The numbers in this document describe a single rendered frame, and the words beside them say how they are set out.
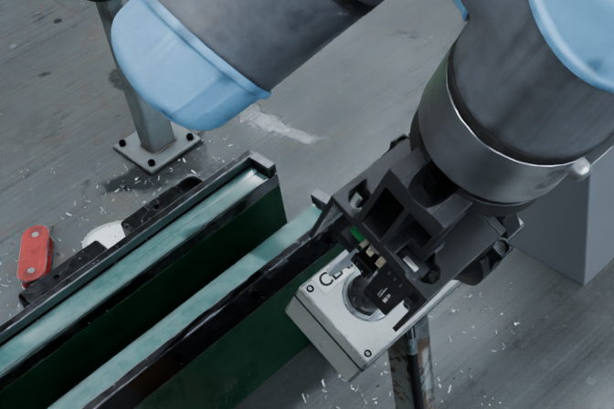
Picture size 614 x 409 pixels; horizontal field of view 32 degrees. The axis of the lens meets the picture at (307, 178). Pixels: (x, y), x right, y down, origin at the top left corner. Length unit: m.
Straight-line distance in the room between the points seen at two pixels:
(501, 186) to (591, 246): 0.60
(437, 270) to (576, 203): 0.49
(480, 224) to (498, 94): 0.14
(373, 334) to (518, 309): 0.36
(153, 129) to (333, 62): 0.27
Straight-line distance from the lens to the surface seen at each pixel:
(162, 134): 1.30
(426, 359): 0.86
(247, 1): 0.46
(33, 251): 1.21
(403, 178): 0.48
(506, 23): 0.40
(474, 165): 0.46
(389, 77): 1.36
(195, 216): 1.04
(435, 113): 0.46
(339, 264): 0.63
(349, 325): 0.72
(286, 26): 0.46
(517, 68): 0.40
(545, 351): 1.04
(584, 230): 1.04
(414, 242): 0.53
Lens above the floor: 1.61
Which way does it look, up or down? 41 degrees down
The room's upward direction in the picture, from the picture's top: 11 degrees counter-clockwise
